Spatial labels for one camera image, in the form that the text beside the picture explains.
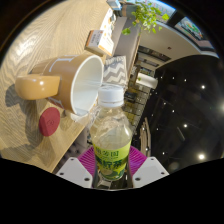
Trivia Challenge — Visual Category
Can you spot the grey upholstered sofa bench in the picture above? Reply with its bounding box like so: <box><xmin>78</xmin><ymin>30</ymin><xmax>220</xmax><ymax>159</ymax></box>
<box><xmin>111</xmin><ymin>16</ymin><xmax>141</xmax><ymax>71</ymax></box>

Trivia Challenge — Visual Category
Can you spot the tan ceramic mug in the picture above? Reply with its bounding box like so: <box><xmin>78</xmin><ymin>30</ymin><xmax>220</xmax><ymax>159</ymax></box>
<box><xmin>14</xmin><ymin>53</ymin><xmax>105</xmax><ymax>116</ymax></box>

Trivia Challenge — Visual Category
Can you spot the clear green-labelled drink bottle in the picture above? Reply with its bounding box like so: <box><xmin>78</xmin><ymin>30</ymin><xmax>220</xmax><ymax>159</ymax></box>
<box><xmin>89</xmin><ymin>84</ymin><xmax>133</xmax><ymax>183</ymax></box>

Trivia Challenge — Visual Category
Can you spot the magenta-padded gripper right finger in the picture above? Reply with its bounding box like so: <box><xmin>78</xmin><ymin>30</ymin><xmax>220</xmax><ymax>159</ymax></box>
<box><xmin>126</xmin><ymin>144</ymin><xmax>170</xmax><ymax>189</ymax></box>

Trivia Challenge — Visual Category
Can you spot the flat round red coaster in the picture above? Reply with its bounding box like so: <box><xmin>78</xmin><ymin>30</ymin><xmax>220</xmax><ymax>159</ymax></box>
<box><xmin>38</xmin><ymin>106</ymin><xmax>62</xmax><ymax>138</ymax></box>

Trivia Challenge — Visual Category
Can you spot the blue tissue pack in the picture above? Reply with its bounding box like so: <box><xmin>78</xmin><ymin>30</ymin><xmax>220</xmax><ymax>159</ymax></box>
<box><xmin>106</xmin><ymin>0</ymin><xmax>123</xmax><ymax>11</ymax></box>

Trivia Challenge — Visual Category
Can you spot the green potted plant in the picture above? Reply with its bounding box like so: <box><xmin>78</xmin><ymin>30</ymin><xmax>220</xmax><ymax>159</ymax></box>
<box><xmin>121</xmin><ymin>1</ymin><xmax>171</xmax><ymax>36</ymax></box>

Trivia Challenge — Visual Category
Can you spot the group of ceiling lights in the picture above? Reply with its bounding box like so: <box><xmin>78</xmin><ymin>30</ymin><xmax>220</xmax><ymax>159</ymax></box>
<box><xmin>156</xmin><ymin>74</ymin><xmax>224</xmax><ymax>161</ymax></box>

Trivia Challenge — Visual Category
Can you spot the grey white chevron cushion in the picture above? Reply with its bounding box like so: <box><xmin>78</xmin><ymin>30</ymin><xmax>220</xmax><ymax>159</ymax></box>
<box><xmin>102</xmin><ymin>55</ymin><xmax>129</xmax><ymax>88</ymax></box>

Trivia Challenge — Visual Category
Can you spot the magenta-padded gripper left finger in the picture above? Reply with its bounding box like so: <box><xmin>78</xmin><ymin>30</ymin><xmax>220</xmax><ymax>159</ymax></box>
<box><xmin>54</xmin><ymin>145</ymin><xmax>98</xmax><ymax>189</ymax></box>

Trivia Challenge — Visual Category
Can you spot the thick white book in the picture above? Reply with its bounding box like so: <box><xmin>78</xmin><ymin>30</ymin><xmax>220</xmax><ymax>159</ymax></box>
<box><xmin>84</xmin><ymin>29</ymin><xmax>106</xmax><ymax>51</ymax></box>

